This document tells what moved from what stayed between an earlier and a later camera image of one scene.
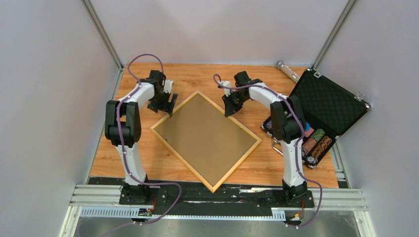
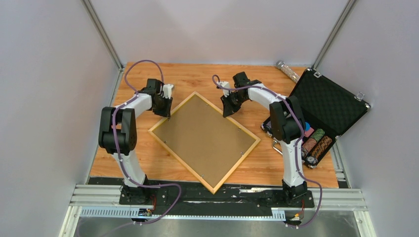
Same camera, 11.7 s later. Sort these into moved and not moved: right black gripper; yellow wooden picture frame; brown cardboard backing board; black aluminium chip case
Moved: yellow wooden picture frame
Not moved: right black gripper; brown cardboard backing board; black aluminium chip case
